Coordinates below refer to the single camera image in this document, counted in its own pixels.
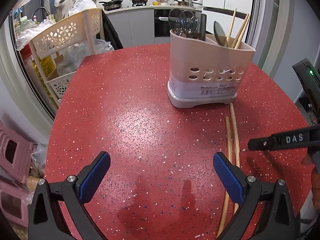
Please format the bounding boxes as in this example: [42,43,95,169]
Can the long wooden chopstick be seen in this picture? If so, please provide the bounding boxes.
[229,102,241,214]
[217,117,232,236]

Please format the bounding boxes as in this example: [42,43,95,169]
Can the pink plastic utensil holder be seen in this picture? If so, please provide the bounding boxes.
[167,31,255,108]

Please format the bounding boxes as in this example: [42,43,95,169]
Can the person's right hand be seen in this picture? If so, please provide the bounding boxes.
[301,155,320,210]

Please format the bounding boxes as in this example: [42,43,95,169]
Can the pink plastic stool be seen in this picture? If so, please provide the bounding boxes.
[1,123,34,227]

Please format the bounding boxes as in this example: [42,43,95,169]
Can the thin bamboo chopstick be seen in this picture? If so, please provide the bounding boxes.
[230,14,250,49]
[234,15,250,49]
[226,8,237,47]

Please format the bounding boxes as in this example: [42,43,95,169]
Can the white refrigerator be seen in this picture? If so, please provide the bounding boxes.
[202,0,253,38]

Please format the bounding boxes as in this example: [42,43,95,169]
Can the translucent dark plastic spoon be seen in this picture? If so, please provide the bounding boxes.
[168,9,183,36]

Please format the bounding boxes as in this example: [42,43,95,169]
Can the built-in black oven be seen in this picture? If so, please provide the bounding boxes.
[154,9,171,38]

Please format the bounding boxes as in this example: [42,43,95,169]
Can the cream plastic storage trolley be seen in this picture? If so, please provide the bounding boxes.
[29,8,105,105]

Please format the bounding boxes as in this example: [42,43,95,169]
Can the golden pan on stove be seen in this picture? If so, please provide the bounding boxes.
[130,0,148,6]

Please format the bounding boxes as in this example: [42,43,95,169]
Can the black wok on stove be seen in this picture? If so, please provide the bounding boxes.
[99,0,123,11]

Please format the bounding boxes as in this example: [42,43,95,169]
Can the black utensil handle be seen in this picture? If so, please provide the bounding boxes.
[199,14,207,41]

